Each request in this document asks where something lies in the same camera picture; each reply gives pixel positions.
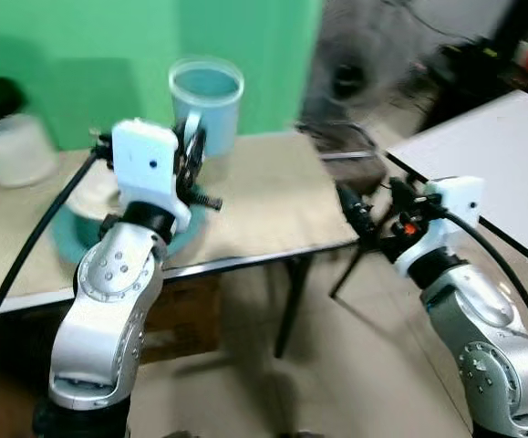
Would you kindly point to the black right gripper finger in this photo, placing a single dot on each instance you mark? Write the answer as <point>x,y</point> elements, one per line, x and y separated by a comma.
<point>355,212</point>
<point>402,193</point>

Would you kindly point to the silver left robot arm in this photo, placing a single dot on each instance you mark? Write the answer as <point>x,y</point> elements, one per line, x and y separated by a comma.
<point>108,292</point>

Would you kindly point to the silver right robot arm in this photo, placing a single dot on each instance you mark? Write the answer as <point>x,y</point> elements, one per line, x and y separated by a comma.
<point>482,347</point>

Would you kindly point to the light blue plastic mug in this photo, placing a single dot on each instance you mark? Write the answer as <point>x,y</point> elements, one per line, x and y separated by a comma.
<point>213,96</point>

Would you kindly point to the beige table with black legs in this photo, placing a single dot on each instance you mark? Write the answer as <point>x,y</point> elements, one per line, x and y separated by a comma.
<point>273,196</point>

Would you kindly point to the white table with black edge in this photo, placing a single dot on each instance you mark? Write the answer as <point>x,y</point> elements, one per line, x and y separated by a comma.
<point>491,155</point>

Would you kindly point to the white bowl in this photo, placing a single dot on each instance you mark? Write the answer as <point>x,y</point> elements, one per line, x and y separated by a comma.
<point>95,196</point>

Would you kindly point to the brown cardboard box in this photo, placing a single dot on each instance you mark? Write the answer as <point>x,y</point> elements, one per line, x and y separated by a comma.
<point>186,315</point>

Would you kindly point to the grey round fan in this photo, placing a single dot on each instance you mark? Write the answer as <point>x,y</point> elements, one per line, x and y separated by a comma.
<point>350,68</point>

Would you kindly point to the teal round plate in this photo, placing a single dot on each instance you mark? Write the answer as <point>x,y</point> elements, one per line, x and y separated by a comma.
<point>74,245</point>

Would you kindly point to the black equipment pile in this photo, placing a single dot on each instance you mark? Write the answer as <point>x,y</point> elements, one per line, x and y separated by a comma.
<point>501,50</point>

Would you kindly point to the white jar with black lid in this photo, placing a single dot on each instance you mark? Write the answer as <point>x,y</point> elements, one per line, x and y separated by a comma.
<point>8,146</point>

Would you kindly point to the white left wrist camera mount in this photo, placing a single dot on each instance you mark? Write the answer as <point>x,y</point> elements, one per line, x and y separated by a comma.
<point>145,160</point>

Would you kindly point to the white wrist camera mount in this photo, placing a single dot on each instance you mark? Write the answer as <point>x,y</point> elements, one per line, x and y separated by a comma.
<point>145,160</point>
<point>450,214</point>

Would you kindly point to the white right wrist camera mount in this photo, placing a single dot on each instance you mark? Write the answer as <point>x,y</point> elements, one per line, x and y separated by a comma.
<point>450,214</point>

